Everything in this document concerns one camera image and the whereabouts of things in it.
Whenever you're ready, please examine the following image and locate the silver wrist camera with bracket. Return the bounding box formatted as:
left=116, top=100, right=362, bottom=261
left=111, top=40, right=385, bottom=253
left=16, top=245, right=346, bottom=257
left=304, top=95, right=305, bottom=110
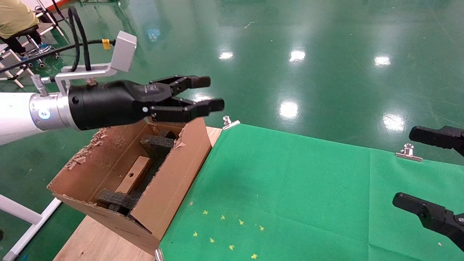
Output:
left=54, top=30, right=138, bottom=95

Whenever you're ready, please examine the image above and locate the black stool with wheels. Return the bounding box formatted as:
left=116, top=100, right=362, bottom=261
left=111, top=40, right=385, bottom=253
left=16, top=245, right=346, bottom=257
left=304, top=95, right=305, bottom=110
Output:
left=14, top=25, right=61, bottom=69

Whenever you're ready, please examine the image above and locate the black cable with yellow tag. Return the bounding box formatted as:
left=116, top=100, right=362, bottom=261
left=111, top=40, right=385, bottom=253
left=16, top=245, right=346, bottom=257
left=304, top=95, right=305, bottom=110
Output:
left=0, top=7, right=117, bottom=74

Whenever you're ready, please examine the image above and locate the white table leg frame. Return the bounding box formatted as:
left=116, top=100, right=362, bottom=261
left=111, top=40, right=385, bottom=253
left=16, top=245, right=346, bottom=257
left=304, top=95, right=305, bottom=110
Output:
left=0, top=194, right=62, bottom=261

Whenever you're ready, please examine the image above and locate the black foam block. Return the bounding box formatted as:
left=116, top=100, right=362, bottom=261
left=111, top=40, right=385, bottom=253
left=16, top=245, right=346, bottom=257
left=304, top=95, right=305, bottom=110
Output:
left=140, top=129, right=178, bottom=159
left=96, top=188, right=139, bottom=215

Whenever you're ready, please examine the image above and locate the white metal frame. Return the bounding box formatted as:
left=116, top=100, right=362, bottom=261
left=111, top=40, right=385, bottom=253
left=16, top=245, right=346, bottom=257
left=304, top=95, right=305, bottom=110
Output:
left=0, top=43, right=35, bottom=89

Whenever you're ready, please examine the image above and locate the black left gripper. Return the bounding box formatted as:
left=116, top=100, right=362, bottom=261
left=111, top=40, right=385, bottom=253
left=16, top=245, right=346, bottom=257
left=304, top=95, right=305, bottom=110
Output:
left=68, top=75, right=225, bottom=131

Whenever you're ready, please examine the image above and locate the small brown cardboard box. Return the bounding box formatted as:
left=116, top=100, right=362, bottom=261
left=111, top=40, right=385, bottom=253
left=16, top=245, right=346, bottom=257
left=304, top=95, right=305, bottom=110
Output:
left=115, top=156, right=153, bottom=195

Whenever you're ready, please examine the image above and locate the large open cardboard carton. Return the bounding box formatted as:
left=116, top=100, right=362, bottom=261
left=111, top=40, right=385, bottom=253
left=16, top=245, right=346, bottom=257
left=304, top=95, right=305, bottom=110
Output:
left=47, top=117, right=213, bottom=255

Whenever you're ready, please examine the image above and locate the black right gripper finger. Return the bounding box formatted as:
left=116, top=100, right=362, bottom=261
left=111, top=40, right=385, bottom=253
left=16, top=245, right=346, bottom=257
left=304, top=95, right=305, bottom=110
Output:
left=409, top=126, right=464, bottom=157
left=392, top=193, right=464, bottom=253

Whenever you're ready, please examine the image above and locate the green table cloth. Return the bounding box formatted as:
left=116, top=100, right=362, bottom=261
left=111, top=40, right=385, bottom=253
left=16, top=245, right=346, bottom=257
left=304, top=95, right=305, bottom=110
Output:
left=159, top=123, right=464, bottom=261

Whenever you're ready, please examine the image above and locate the person in yellow shirt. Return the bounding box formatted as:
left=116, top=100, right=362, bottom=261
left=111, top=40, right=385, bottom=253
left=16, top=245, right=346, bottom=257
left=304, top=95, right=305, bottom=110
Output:
left=0, top=0, right=41, bottom=55

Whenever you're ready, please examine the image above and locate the silver binder clip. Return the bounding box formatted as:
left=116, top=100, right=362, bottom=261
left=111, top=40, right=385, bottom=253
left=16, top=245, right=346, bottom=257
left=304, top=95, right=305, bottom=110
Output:
left=222, top=116, right=241, bottom=131
left=395, top=143, right=423, bottom=162

